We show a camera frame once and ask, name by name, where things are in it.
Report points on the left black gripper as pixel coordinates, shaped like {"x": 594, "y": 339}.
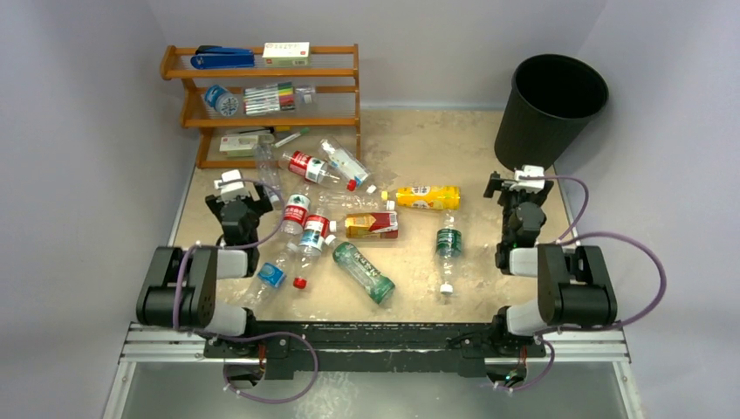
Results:
{"x": 261, "y": 205}

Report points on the red label bottle red cap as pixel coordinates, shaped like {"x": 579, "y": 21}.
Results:
{"x": 312, "y": 169}

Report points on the dark green label water bottle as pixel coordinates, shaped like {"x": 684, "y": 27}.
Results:
{"x": 448, "y": 250}

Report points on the black ribbed waste bin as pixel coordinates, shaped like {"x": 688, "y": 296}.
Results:
{"x": 552, "y": 99}

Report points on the pack of coloured markers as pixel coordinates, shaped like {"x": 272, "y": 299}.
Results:
{"x": 272, "y": 98}

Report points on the clear bottle near shelf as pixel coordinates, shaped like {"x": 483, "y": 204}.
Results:
{"x": 268, "y": 171}

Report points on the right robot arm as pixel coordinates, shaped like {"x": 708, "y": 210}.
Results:
{"x": 573, "y": 285}

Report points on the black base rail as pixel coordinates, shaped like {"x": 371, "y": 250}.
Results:
{"x": 470, "y": 350}

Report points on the wooden three-tier shelf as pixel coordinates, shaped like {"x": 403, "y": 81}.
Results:
{"x": 227, "y": 88}

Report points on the white label clear bottle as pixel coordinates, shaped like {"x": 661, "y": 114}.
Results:
{"x": 358, "y": 177}

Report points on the light green label bottle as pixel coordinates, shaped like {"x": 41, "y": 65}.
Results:
{"x": 353, "y": 262}

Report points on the white and red box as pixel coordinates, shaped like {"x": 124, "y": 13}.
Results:
{"x": 287, "y": 54}

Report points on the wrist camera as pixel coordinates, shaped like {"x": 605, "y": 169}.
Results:
{"x": 529, "y": 178}
{"x": 230, "y": 185}

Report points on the small clear clip box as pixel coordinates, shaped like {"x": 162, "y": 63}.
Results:
{"x": 305, "y": 95}

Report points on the yellow honey pomelo bottle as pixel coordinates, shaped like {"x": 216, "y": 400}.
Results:
{"x": 425, "y": 197}

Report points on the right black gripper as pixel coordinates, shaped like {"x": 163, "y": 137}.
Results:
{"x": 494, "y": 187}

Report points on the blue label clear bottle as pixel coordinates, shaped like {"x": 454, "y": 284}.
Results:
{"x": 270, "y": 277}

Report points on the white stapler on bottom shelf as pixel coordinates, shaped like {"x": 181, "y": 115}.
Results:
{"x": 243, "y": 143}

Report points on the blue stapler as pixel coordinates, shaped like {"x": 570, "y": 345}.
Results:
{"x": 208, "y": 57}

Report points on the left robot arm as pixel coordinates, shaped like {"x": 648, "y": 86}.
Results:
{"x": 179, "y": 290}

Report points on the gold and red drink bottle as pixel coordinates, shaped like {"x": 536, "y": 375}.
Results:
{"x": 367, "y": 225}

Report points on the green-capped white marker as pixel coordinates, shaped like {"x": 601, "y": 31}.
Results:
{"x": 291, "y": 137}

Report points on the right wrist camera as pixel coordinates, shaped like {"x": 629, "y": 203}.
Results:
{"x": 529, "y": 178}

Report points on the aluminium frame rail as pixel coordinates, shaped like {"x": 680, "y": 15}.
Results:
{"x": 165, "y": 374}

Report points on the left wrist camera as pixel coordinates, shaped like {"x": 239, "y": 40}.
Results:
{"x": 230, "y": 185}

